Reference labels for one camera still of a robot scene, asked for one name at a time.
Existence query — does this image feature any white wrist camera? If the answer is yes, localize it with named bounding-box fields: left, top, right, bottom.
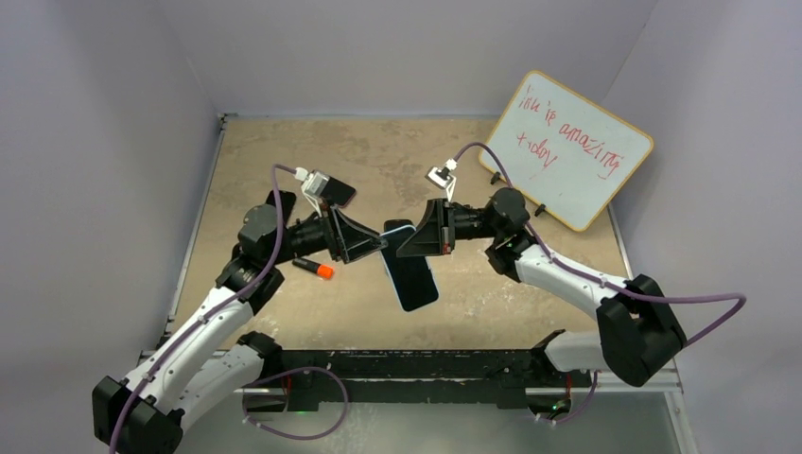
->
left=294, top=167, right=333, bottom=218
left=426, top=159, right=458, bottom=201

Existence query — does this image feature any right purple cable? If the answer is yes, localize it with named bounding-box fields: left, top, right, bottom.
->
left=452, top=142, right=748, bottom=428

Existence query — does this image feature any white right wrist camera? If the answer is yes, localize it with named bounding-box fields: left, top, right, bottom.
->
left=426, top=159, right=458, bottom=201

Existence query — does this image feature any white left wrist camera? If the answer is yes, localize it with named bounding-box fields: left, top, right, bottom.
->
left=294, top=167, right=333, bottom=218

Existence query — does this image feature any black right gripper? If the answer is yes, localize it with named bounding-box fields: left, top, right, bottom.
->
left=397, top=198, right=503, bottom=257

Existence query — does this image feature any small black phone case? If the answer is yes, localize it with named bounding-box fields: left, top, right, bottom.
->
left=265, top=190, right=297, bottom=221

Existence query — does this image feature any aluminium frame rail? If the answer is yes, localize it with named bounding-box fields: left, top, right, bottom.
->
left=111, top=348, right=700, bottom=454

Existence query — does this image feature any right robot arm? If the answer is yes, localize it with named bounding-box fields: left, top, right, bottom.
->
left=395, top=188, right=689, bottom=387

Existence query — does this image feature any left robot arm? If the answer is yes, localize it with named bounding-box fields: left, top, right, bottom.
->
left=92, top=193, right=387, bottom=453

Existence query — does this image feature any black phone dark frame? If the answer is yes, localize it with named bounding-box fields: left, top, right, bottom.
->
left=382, top=226, right=439, bottom=313

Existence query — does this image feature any black orange highlighter marker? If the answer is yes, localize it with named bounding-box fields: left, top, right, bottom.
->
left=292, top=257, right=335, bottom=280

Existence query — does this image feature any purple cable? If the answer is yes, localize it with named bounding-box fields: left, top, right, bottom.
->
left=452, top=142, right=748, bottom=428
left=107, top=164, right=350, bottom=454

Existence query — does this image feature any whiteboard with red writing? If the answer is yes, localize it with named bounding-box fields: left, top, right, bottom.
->
left=479, top=71, right=654, bottom=232

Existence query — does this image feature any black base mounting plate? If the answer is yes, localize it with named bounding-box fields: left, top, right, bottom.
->
left=256, top=349, right=591, bottom=412

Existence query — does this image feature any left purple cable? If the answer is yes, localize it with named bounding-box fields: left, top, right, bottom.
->
left=107, top=164, right=350, bottom=454

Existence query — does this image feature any black phone silver frame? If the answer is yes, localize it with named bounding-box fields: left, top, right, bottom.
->
left=383, top=219, right=414, bottom=232

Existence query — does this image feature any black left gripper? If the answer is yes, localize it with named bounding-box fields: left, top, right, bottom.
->
left=269, top=199, right=387, bottom=267

